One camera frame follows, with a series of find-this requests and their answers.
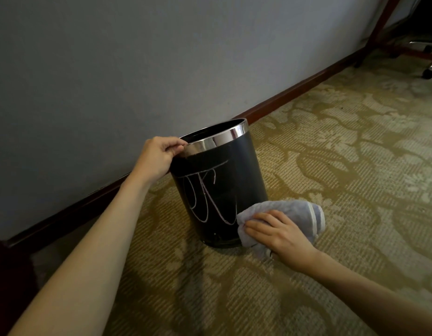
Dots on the person's left forearm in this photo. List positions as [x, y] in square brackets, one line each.
[79, 269]

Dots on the person's right hand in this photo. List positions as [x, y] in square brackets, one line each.
[289, 244]

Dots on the black waste bin chrome rim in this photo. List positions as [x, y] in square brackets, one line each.
[237, 164]

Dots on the dark red wooden cabinet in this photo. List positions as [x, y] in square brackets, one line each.
[9, 293]

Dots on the dark wooden baseboard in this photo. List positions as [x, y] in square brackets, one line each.
[296, 88]

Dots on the dark red wooden desk frame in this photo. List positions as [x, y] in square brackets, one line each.
[381, 24]

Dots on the person's left hand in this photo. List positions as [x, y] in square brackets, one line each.
[154, 159]

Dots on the person's right forearm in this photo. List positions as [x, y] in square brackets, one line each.
[377, 300]

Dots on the office chair wheeled base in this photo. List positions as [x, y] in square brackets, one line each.
[427, 74]

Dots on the grey cleaning cloth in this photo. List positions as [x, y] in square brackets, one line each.
[300, 213]

